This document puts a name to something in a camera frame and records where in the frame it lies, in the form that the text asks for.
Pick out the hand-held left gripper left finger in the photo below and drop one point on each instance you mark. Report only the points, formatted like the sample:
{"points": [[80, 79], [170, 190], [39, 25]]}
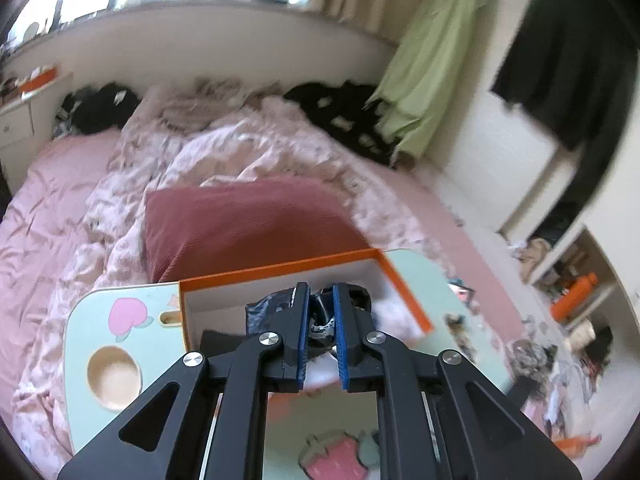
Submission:
{"points": [[300, 340]]}

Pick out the white nightstand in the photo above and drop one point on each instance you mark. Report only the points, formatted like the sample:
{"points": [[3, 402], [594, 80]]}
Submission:
{"points": [[20, 125]]}

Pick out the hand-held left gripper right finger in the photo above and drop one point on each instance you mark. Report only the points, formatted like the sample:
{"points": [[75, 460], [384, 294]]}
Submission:
{"points": [[342, 340]]}

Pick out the orange bottle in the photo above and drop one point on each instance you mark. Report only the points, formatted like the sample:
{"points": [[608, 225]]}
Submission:
{"points": [[575, 295]]}

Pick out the orange tissue box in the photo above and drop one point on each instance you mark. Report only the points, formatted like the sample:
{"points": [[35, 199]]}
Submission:
{"points": [[42, 79]]}

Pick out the light green hanging garment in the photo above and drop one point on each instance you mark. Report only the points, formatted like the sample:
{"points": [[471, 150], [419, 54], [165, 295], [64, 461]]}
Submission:
{"points": [[435, 60]]}

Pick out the white slatted cabinet door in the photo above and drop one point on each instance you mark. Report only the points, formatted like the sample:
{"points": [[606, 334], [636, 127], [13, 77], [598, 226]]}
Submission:
{"points": [[500, 160]]}

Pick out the black hanging garment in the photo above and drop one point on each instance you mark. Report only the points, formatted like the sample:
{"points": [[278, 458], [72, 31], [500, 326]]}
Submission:
{"points": [[565, 60]]}

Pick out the white shelf unit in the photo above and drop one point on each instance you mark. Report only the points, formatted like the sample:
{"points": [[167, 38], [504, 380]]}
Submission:
{"points": [[600, 260]]}

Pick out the dark pink pillow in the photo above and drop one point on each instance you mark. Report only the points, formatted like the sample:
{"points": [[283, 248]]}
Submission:
{"points": [[240, 230]]}

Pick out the black clothes pile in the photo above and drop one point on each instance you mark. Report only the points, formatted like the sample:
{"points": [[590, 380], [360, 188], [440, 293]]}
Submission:
{"points": [[340, 105], [100, 110]]}

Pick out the orange cardboard box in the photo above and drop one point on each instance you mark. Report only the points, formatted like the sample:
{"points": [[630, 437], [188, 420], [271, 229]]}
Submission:
{"points": [[225, 305]]}

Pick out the black lace-trimmed garment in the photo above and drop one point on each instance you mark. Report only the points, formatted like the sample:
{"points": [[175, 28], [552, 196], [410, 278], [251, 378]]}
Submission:
{"points": [[320, 310]]}

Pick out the mint green cartoon lap desktop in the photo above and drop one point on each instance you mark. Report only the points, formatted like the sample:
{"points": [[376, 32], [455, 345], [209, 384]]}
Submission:
{"points": [[85, 320]]}

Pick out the crumpled beige cloth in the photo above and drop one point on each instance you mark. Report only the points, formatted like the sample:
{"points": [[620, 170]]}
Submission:
{"points": [[215, 87]]}

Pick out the pink bed sheet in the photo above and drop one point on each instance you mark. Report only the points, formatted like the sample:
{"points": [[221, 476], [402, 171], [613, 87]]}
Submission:
{"points": [[50, 210]]}

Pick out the scattered clothes heap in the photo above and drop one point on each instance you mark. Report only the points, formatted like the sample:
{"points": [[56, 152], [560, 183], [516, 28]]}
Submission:
{"points": [[550, 370]]}

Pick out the pink floral blanket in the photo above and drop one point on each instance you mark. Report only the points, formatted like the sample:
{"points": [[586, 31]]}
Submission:
{"points": [[225, 145]]}

